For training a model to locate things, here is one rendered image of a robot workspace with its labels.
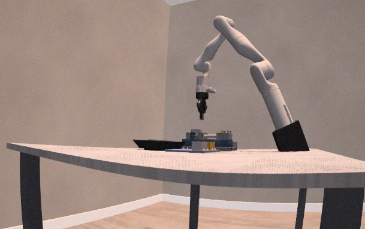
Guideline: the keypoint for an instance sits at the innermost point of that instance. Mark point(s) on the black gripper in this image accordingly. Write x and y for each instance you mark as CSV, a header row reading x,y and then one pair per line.
x,y
201,104

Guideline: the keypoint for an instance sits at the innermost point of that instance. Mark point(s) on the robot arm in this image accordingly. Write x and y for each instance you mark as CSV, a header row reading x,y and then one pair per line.
x,y
261,70

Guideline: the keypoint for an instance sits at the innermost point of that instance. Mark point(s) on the orange rectangular block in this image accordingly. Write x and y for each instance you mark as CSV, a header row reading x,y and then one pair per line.
x,y
211,145

